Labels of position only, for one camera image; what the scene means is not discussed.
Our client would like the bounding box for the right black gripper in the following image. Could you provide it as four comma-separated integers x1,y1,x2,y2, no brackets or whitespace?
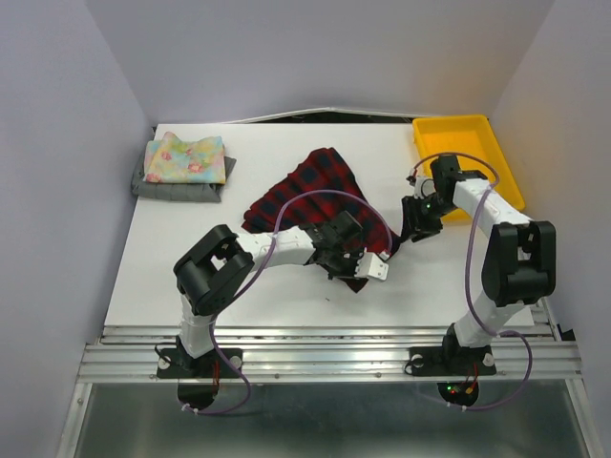
397,193,457,242

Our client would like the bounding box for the red black plaid skirt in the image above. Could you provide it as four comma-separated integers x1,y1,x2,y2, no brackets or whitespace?
240,147,401,294

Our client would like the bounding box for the grey pleated skirt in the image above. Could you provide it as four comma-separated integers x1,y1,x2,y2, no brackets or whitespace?
131,154,224,203

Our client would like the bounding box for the pastel floral skirt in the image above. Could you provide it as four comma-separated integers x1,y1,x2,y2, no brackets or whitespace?
143,132,227,184

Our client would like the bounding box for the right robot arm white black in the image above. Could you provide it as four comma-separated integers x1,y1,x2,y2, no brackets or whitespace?
401,153,557,377

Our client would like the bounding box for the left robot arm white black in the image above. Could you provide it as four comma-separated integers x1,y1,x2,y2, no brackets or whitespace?
170,211,365,376

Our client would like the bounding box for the yellow plastic tray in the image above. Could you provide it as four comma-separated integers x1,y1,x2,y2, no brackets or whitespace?
412,114,526,211

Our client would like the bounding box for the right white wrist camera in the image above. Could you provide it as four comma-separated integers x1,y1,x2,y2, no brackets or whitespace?
413,176,435,199

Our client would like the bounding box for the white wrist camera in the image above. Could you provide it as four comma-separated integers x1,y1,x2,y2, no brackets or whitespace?
354,252,389,281
413,176,435,199

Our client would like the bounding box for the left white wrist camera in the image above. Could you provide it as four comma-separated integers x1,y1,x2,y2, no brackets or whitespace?
354,252,389,281

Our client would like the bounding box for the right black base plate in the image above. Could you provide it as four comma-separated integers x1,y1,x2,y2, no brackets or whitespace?
404,346,496,378

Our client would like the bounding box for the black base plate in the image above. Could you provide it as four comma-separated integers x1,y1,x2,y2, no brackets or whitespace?
404,346,496,378
156,346,245,381

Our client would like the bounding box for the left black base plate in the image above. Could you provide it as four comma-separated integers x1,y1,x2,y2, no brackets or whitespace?
156,346,245,381

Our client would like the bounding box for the aluminium rail frame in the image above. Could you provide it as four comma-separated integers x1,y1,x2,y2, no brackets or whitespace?
58,278,604,457

